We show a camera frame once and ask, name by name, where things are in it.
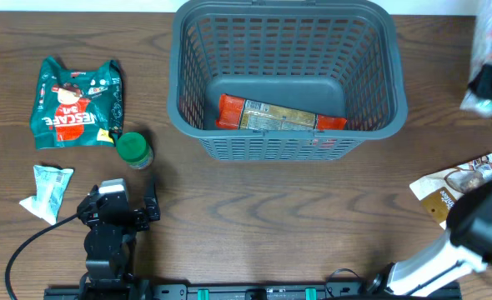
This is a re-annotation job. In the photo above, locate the Kleenex tissue multipack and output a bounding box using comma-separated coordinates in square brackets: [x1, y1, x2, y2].
[460, 0, 492, 118]

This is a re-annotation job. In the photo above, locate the green Nescafe coffee bag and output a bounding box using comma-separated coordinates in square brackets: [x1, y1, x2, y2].
[29, 57, 123, 150]

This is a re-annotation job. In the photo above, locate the brown white snack pouch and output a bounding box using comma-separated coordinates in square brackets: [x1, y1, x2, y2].
[409, 153, 492, 229]

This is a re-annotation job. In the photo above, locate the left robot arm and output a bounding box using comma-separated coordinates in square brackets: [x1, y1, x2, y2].
[77, 178, 161, 299]

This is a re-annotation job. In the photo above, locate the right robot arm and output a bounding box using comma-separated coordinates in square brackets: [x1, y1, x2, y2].
[362, 153, 492, 297]

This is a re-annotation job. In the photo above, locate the pale green snack packet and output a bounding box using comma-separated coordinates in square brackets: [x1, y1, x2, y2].
[19, 165, 74, 225]

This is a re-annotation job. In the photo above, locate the green-lid Knorr seasoning jar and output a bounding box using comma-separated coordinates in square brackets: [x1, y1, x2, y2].
[116, 132, 154, 169]

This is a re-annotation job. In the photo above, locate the orange cracker package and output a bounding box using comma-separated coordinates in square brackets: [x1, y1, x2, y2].
[215, 94, 347, 131]

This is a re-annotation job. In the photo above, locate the grey plastic basket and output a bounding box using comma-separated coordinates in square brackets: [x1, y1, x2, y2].
[168, 0, 408, 161]

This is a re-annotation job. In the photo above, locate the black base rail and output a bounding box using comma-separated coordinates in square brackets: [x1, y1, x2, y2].
[43, 281, 463, 300]

